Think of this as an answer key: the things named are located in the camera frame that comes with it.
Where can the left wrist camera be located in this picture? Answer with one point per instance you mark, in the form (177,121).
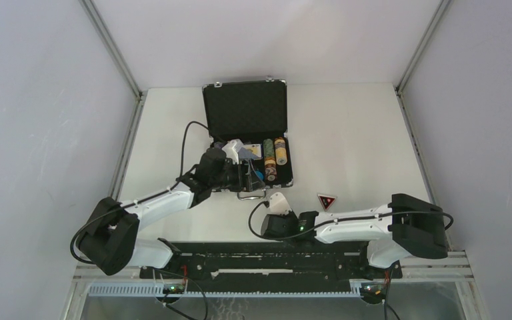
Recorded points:
(232,149)

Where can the yellow chip stack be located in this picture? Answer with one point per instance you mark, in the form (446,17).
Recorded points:
(280,151)

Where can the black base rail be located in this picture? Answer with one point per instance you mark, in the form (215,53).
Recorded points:
(270,267)

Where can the left circuit board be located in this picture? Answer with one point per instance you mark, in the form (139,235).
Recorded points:
(173,289)

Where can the black aluminium poker case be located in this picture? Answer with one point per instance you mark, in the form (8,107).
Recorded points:
(251,111)

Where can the red triangular card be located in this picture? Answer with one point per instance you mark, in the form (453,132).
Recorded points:
(326,201)

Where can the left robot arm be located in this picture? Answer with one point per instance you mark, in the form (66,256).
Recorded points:
(109,239)

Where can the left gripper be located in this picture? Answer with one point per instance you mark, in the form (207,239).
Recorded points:
(243,183)

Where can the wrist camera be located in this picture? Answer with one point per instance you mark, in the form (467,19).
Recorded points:
(232,149)
(278,204)

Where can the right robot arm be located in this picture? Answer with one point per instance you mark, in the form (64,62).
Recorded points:
(406,226)

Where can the playing card deck box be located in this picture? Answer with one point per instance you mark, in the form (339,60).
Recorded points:
(251,151)

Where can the aluminium frame post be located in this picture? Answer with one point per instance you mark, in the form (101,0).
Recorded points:
(75,301)
(469,295)

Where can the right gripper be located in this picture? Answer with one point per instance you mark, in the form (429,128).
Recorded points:
(290,214)

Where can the right aluminium frame post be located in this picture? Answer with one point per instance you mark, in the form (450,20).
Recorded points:
(469,295)

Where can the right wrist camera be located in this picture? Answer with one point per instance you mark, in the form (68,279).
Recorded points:
(278,204)

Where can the right circuit board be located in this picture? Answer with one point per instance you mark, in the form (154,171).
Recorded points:
(373,289)

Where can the circuit board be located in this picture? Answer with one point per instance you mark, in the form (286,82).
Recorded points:
(373,289)
(173,289)

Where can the left aluminium frame post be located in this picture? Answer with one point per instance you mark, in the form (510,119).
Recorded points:
(75,301)

